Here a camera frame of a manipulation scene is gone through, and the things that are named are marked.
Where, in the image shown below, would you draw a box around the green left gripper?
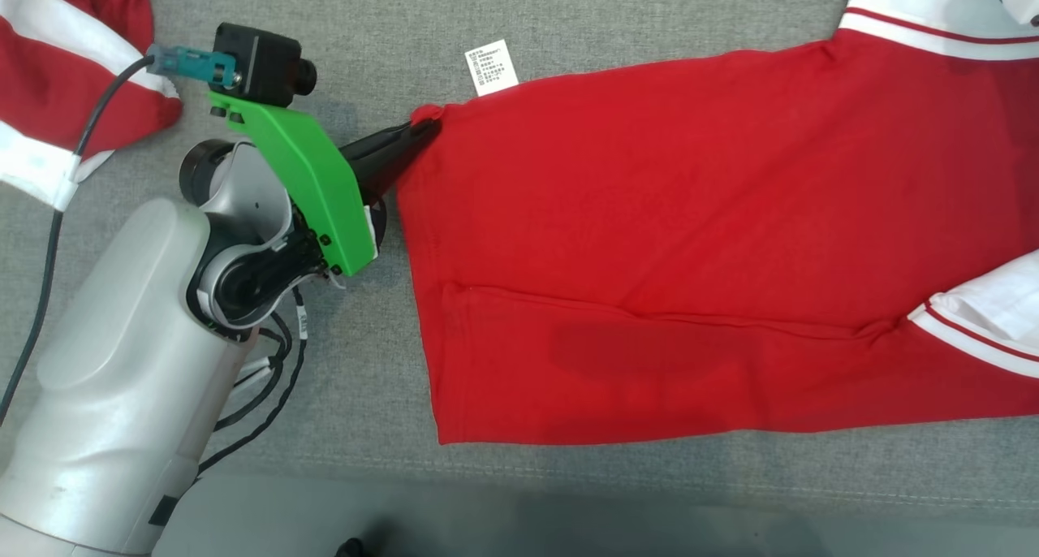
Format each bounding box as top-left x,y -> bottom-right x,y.
207,91 -> 444,280

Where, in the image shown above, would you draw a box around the red white striped t-shirt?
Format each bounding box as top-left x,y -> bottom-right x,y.
395,0 -> 1039,447

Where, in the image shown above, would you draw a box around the red shorts with white stripe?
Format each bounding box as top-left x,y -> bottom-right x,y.
0,0 -> 183,213

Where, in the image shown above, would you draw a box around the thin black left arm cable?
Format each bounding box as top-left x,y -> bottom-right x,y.
195,285 -> 309,478

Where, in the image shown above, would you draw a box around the white tape flag on cable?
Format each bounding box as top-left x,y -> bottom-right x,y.
50,153 -> 86,211

